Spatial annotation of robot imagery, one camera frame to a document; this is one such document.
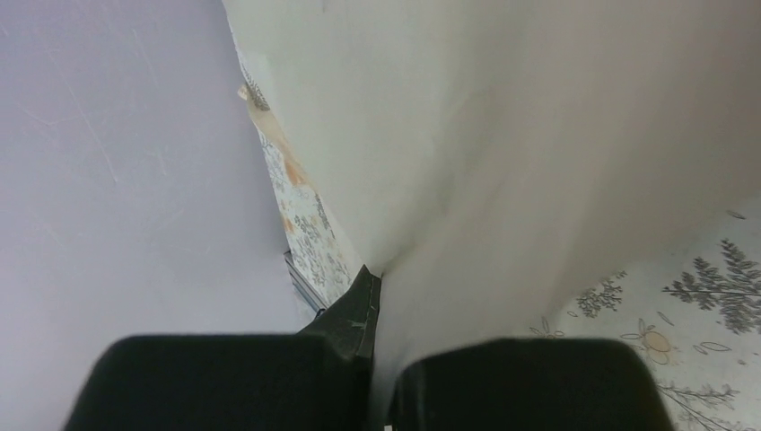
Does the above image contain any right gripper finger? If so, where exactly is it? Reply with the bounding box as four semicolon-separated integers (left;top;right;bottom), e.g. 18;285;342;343
298;266;381;360

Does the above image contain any white wrapping paper sheet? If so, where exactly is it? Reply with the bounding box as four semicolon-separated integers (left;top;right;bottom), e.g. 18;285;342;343
224;1;760;424

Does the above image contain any cream printed ribbon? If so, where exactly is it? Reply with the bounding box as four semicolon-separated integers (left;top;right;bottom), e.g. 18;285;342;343
237;84;314;188

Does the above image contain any floral tablecloth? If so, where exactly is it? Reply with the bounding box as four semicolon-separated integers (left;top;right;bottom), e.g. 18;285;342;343
228;17;761;431

